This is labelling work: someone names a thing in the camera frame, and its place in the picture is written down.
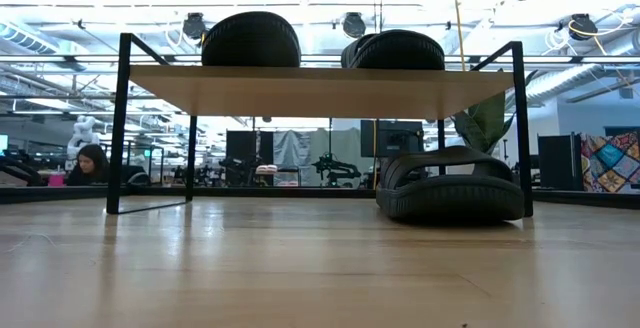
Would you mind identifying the black foam slide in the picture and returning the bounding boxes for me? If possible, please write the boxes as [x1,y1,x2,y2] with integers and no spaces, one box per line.
[375,145,526,222]
[201,10,302,68]
[340,28,446,71]

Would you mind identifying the grey curtain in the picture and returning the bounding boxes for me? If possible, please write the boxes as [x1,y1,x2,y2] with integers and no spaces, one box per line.
[273,128,331,187]

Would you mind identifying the black stool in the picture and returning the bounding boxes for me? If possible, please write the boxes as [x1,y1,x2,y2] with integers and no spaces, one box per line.
[277,166,302,187]

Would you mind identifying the black monitor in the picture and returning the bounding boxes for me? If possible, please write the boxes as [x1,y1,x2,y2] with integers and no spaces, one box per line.
[359,120,425,158]

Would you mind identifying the black partition panel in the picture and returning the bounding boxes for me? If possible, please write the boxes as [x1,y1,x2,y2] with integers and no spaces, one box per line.
[225,130,275,164]

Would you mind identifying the green leafy plant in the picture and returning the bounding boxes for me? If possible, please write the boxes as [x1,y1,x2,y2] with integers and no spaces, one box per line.
[452,70,540,157]

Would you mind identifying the person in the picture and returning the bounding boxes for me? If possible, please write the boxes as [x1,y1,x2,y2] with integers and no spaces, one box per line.
[66,143,112,187]

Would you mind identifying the black cabinet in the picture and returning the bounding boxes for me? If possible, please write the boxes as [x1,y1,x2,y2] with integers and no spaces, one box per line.
[537,134,584,192]

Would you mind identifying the white robot figure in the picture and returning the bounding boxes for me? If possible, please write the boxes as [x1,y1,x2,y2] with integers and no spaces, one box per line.
[67,115,101,162]

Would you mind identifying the colourful patchwork quilt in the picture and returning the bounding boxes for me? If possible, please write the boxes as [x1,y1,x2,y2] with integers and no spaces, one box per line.
[579,131,640,194]

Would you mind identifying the black table edge rail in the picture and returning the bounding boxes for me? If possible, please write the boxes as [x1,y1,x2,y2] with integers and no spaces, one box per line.
[0,186,640,210]

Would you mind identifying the wooden shelf black metal frame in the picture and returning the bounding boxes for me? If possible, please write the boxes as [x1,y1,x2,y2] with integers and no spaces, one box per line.
[106,32,534,218]

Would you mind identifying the black ceiling cable reel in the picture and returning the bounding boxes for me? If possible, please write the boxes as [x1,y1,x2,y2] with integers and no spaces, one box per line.
[569,13,599,42]
[182,11,207,41]
[343,11,367,39]

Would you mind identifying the yellow hanging cord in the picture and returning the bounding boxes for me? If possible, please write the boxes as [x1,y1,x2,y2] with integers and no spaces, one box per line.
[451,0,467,72]

